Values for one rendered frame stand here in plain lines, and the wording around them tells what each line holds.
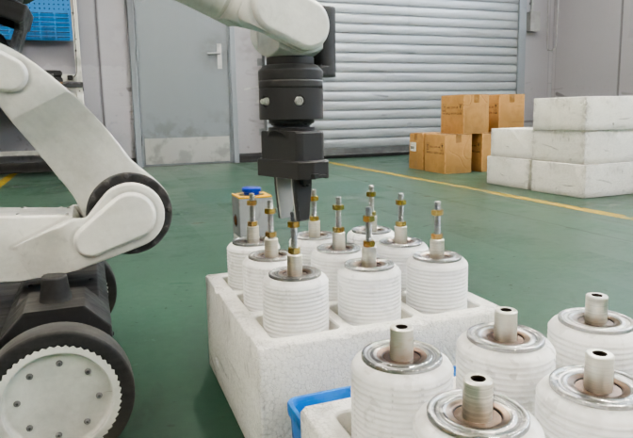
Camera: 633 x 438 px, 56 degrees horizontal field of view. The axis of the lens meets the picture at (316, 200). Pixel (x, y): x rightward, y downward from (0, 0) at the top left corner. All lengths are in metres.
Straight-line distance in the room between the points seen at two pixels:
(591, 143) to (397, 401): 3.02
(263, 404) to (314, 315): 0.13
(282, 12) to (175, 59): 5.21
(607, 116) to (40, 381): 3.12
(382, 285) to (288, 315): 0.14
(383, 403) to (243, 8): 0.48
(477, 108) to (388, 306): 3.94
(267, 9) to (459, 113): 4.02
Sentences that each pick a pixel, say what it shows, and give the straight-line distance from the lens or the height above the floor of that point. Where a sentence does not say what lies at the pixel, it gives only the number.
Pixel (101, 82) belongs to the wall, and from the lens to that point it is 5.90.
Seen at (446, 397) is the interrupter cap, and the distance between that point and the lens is 0.51.
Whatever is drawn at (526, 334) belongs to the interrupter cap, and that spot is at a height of 0.25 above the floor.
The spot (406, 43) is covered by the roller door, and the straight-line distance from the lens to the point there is 6.75.
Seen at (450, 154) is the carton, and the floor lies 0.15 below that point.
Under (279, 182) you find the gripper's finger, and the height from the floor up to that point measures 0.38.
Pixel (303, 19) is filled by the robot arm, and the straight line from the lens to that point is 0.78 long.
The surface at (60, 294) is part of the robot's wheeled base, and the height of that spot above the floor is 0.22.
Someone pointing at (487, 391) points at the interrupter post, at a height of 0.28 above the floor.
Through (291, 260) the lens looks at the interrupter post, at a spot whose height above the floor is 0.27.
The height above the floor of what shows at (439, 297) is 0.20.
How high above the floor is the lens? 0.48
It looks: 8 degrees down
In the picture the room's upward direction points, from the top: 1 degrees counter-clockwise
